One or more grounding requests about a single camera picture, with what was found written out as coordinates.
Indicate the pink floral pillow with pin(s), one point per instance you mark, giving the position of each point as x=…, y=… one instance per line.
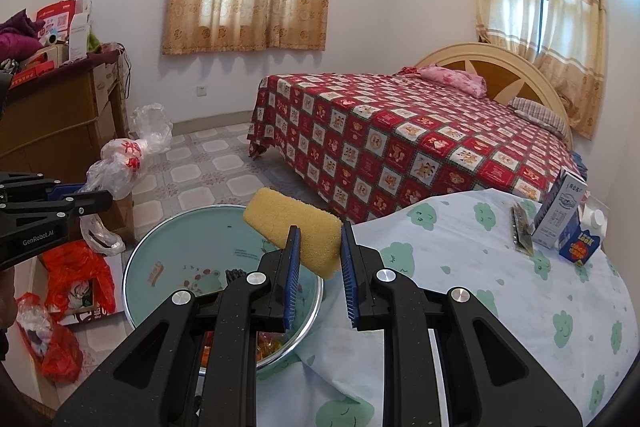
x=455, y=79

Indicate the brown wooden cabinet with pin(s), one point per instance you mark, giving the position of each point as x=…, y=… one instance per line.
x=50, y=122

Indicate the small clear plastic bag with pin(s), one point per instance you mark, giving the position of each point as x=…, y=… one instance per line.
x=100, y=234

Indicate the green cloth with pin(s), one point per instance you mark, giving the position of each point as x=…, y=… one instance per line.
x=94, y=42

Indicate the teal bin with metal rim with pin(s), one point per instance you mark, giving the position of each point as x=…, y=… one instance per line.
x=200, y=247

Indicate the purple clothes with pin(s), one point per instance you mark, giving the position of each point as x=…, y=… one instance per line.
x=20, y=32

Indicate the printed cardboard box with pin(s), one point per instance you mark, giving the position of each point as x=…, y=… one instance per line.
x=87, y=307

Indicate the white wall socket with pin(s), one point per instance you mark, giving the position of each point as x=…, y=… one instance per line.
x=200, y=91

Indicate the pink red cloth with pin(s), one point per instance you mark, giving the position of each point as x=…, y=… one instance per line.
x=407, y=70

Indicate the bed with red patterned cover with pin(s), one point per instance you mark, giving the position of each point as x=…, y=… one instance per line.
x=400, y=132

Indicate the striped pillow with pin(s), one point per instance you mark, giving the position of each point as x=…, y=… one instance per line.
x=542, y=114

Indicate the yellow sponge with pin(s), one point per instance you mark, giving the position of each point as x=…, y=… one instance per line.
x=295, y=212

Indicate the dark foil packet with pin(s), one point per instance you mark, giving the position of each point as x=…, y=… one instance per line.
x=521, y=227

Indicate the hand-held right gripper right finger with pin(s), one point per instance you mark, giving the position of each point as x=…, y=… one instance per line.
x=350, y=277

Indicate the red white open box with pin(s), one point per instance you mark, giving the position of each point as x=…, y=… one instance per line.
x=57, y=14

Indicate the white red-print plastic bag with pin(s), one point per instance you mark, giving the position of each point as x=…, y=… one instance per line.
x=120, y=162

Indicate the flat red box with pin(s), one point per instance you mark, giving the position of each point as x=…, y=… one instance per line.
x=32, y=73

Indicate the white round camera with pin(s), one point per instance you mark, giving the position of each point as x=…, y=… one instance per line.
x=52, y=39

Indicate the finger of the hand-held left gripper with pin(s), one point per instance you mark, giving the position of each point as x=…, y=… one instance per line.
x=85, y=202
x=35, y=188

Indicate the cream wooden bed headboard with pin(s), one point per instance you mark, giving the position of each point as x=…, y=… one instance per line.
x=505, y=67

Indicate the small tan cardboard box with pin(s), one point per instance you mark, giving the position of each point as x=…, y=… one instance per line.
x=47, y=56

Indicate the blue carton with white cap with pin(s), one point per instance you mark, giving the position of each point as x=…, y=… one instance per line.
x=582, y=247

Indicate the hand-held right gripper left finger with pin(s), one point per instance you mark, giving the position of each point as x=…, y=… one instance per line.
x=292, y=277

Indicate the tall white milk carton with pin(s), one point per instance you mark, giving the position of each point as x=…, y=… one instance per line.
x=557, y=212

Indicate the stack of blue cloths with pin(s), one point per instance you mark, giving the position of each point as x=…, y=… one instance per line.
x=580, y=162

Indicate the red plastic bag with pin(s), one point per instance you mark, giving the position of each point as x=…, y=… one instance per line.
x=55, y=347
x=75, y=267

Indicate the white paper box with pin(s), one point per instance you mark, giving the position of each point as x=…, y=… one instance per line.
x=80, y=37

